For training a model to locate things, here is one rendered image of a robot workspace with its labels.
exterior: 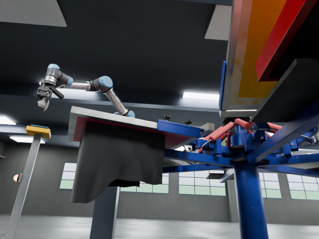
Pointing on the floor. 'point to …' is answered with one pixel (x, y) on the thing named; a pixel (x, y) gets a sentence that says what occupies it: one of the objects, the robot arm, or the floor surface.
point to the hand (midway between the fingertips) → (45, 109)
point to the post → (36, 132)
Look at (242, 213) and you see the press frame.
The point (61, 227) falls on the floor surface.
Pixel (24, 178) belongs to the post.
